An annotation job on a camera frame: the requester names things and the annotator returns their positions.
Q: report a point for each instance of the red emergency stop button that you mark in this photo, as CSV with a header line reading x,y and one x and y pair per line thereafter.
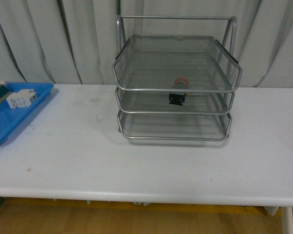
x,y
178,97

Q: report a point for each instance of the silver mesh tray rack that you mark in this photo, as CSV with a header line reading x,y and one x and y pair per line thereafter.
x,y
145,70

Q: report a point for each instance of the white curtain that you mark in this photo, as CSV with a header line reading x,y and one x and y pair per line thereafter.
x,y
75,41

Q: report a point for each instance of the white circuit breaker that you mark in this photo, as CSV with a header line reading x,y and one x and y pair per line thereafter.
x,y
22,99

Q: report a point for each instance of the blue plastic tray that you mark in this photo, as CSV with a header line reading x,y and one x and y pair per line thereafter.
x,y
10,119

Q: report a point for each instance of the white table leg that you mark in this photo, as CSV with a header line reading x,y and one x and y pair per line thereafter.
x,y
287,220

